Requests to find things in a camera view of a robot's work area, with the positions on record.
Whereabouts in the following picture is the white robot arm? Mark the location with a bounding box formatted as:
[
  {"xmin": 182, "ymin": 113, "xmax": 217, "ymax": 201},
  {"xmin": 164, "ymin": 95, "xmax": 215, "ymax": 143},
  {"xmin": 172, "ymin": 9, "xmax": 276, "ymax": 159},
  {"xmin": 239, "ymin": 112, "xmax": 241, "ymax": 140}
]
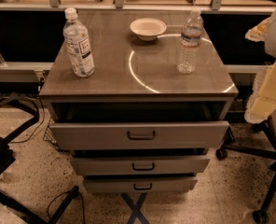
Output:
[{"xmin": 244, "ymin": 10, "xmax": 276, "ymax": 124}]

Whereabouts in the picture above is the blue tape cross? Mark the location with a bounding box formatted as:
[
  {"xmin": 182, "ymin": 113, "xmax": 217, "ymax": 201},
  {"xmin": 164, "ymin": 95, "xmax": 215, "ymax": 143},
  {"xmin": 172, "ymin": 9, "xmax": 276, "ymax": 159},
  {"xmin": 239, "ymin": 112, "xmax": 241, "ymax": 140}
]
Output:
[{"xmin": 121, "ymin": 193, "xmax": 150, "ymax": 224}]

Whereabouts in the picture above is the black chair base left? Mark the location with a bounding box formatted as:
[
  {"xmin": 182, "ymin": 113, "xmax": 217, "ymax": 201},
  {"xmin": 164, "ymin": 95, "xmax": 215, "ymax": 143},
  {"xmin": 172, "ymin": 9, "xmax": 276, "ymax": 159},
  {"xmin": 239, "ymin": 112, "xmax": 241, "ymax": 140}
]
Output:
[{"xmin": 0, "ymin": 92, "xmax": 80, "ymax": 224}]

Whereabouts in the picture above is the grey top drawer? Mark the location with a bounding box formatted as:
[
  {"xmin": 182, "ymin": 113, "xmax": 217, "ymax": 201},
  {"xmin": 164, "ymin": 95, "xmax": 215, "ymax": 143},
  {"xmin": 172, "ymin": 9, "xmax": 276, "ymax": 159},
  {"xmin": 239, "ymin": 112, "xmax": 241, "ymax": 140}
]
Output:
[{"xmin": 50, "ymin": 121, "xmax": 228, "ymax": 150}]

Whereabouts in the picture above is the clear plastic water bottle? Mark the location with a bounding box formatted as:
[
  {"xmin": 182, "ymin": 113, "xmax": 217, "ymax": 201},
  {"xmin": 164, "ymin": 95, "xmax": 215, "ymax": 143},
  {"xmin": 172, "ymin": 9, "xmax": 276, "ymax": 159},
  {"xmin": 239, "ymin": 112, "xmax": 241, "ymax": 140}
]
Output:
[{"xmin": 177, "ymin": 7, "xmax": 203, "ymax": 74}]

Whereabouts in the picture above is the black wire basket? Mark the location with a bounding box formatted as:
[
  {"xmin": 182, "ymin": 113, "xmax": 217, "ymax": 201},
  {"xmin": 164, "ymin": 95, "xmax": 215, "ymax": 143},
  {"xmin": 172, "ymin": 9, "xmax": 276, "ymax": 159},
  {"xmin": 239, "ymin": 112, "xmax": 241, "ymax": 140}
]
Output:
[{"xmin": 43, "ymin": 119, "xmax": 60, "ymax": 150}]

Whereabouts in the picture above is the grey drawer cabinet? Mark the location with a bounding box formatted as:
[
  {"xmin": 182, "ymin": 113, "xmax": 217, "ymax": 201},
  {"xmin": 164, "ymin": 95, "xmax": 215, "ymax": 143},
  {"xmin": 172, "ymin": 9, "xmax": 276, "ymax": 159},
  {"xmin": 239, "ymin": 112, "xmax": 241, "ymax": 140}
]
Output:
[{"xmin": 39, "ymin": 9, "xmax": 240, "ymax": 195}]

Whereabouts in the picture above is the black office chair right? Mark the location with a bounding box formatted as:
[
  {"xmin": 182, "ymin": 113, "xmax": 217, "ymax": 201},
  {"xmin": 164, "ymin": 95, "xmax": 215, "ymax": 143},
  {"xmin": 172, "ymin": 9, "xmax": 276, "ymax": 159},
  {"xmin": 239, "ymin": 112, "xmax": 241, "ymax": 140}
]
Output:
[{"xmin": 215, "ymin": 110, "xmax": 276, "ymax": 224}]

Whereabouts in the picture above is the black floor cable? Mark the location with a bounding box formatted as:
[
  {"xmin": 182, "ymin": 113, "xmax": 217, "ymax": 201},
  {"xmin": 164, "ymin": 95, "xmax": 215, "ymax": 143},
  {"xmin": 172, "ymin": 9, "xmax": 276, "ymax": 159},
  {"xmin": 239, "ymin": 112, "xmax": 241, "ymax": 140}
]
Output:
[{"xmin": 9, "ymin": 77, "xmax": 47, "ymax": 144}]

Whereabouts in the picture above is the grey drawer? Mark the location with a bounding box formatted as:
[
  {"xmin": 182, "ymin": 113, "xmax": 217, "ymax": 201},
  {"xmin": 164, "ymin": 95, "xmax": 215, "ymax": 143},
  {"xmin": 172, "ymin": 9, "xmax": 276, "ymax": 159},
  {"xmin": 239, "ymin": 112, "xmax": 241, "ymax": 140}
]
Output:
[
  {"xmin": 50, "ymin": 121, "xmax": 228, "ymax": 150},
  {"xmin": 71, "ymin": 155, "xmax": 209, "ymax": 175},
  {"xmin": 83, "ymin": 176, "xmax": 197, "ymax": 193}
]

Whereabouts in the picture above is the grey middle drawer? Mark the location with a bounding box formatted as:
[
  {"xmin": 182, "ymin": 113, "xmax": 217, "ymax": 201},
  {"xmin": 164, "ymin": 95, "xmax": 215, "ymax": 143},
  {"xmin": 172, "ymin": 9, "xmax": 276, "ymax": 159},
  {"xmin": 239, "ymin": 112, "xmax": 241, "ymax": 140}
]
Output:
[{"xmin": 71, "ymin": 155, "xmax": 209, "ymax": 175}]

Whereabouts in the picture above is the grey bottom drawer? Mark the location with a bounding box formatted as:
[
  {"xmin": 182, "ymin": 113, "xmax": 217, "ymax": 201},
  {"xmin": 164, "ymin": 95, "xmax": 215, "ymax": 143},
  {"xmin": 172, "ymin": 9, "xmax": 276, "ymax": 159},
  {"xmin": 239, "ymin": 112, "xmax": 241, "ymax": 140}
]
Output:
[{"xmin": 83, "ymin": 176, "xmax": 197, "ymax": 193}]

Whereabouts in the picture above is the white paper bowl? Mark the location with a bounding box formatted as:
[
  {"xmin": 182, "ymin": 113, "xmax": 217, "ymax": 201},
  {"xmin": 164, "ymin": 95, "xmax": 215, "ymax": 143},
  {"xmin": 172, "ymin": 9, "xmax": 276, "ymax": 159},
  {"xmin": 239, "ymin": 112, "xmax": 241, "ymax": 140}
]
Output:
[{"xmin": 130, "ymin": 18, "xmax": 167, "ymax": 41}]

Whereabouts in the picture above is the labelled plastic water bottle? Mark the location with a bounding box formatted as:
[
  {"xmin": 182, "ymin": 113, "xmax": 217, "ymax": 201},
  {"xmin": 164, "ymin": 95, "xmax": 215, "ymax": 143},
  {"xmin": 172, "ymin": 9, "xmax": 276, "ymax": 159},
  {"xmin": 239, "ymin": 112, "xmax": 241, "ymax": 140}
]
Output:
[{"xmin": 62, "ymin": 7, "xmax": 94, "ymax": 77}]

